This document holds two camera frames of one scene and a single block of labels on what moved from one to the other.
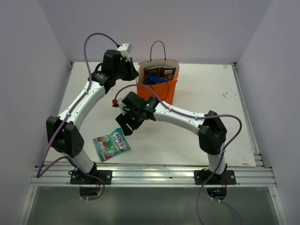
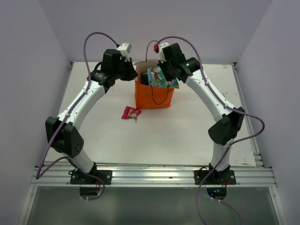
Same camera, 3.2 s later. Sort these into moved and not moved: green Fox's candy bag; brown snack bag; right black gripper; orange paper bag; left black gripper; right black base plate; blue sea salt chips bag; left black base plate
Moved: brown snack bag; right black gripper; green Fox's candy bag; blue sea salt chips bag
Not moved: left black gripper; left black base plate; orange paper bag; right black base plate
